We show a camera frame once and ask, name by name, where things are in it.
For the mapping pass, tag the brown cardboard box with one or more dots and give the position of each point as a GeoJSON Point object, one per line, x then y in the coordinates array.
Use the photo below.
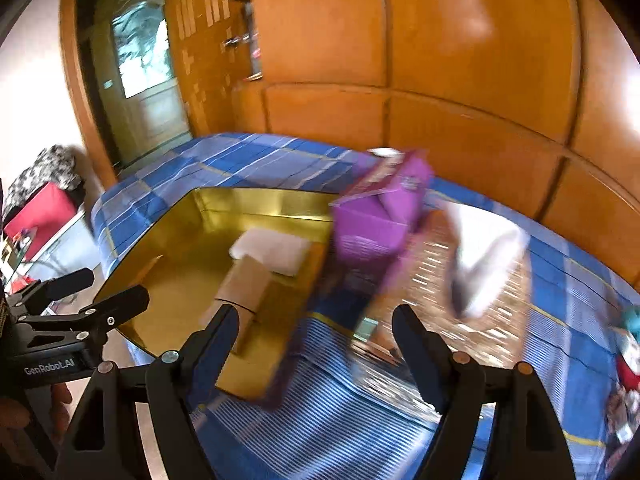
{"type": "Point", "coordinates": [244, 287]}

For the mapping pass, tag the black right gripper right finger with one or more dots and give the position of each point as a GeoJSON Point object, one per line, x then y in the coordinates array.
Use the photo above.
{"type": "Point", "coordinates": [454, 385]}

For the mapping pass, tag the black white patterned cloth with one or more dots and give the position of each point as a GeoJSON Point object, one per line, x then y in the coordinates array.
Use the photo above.
{"type": "Point", "coordinates": [55, 165]}

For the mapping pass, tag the blue plaid bedspread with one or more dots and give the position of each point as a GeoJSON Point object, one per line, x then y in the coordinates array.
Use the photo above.
{"type": "Point", "coordinates": [326, 426]}

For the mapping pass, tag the ornate beaded tissue box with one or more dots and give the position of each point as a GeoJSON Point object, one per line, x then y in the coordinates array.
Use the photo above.
{"type": "Point", "coordinates": [420, 279]}

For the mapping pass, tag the red bag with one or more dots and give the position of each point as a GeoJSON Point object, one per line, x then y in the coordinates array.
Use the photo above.
{"type": "Point", "coordinates": [44, 214]}

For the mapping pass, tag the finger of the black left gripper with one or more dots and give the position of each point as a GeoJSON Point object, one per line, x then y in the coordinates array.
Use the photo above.
{"type": "Point", "coordinates": [97, 318]}
{"type": "Point", "coordinates": [38, 295]}

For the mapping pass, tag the white folded towel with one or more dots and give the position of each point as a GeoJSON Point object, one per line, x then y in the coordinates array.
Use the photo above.
{"type": "Point", "coordinates": [280, 253]}

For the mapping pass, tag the person's left hand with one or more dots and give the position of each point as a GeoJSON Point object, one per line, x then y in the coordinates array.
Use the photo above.
{"type": "Point", "coordinates": [32, 430]}

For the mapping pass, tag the purple tissue box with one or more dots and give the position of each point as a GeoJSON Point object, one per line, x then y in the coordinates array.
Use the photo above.
{"type": "Point", "coordinates": [374, 217]}

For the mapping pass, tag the orange wooden wardrobe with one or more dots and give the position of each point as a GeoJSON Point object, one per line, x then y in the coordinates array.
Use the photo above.
{"type": "Point", "coordinates": [534, 103]}

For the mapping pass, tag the white tissue sheet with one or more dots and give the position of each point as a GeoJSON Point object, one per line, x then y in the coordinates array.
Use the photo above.
{"type": "Point", "coordinates": [487, 250]}

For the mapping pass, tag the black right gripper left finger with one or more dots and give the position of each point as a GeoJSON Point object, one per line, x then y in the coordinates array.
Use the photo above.
{"type": "Point", "coordinates": [169, 381]}

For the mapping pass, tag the wooden glass panel door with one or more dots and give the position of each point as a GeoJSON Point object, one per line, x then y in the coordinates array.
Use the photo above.
{"type": "Point", "coordinates": [130, 79]}

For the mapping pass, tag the gold rectangular tray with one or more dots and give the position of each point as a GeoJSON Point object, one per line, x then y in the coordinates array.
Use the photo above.
{"type": "Point", "coordinates": [183, 258]}

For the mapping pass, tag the teal red white plush toy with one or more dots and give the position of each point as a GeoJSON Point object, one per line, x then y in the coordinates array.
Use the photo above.
{"type": "Point", "coordinates": [622, 406]}

